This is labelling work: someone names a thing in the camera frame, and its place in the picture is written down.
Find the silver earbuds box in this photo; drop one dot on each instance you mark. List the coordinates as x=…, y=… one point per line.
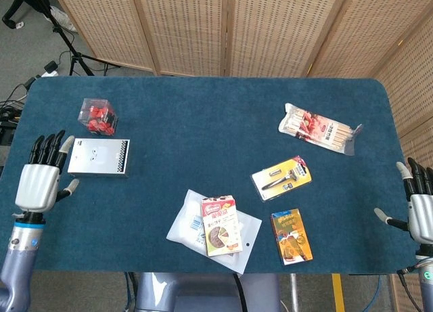
x=98, y=156

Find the blue felt table cover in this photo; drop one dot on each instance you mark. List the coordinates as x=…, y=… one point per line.
x=189, y=129

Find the black tripod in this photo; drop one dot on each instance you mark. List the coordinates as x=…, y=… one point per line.
x=72, y=53

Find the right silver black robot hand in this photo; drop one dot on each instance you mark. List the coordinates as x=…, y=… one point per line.
x=423, y=214

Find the grey robot torso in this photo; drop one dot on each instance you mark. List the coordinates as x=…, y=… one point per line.
x=203, y=293

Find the black office chair base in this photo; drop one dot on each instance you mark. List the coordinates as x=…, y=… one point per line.
x=15, y=7

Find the bamboo skewers pack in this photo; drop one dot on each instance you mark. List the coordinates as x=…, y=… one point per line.
x=314, y=127

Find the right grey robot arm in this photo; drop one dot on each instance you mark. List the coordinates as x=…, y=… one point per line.
x=426, y=285

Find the white power strip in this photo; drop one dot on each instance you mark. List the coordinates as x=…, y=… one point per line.
x=49, y=73

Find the white shoe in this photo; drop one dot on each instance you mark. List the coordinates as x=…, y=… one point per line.
x=64, y=19

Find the small transparent box red capsules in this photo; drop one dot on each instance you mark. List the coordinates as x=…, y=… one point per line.
x=98, y=117

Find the wicker folding screen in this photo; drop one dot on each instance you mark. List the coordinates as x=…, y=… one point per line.
x=270, y=27

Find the red white biscuit box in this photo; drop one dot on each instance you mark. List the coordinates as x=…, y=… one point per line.
x=221, y=227

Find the orange yellow snack box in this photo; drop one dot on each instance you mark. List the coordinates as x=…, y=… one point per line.
x=292, y=237

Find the yellow razor blister pack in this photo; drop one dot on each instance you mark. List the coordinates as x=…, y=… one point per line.
x=282, y=178

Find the metal table leg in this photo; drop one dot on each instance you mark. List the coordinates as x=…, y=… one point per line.
x=294, y=293

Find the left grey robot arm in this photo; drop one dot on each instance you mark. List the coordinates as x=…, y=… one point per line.
x=18, y=264

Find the white plastic pouch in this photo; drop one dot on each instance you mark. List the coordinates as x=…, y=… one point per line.
x=186, y=220

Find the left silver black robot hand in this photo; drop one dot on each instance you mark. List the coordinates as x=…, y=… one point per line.
x=37, y=186

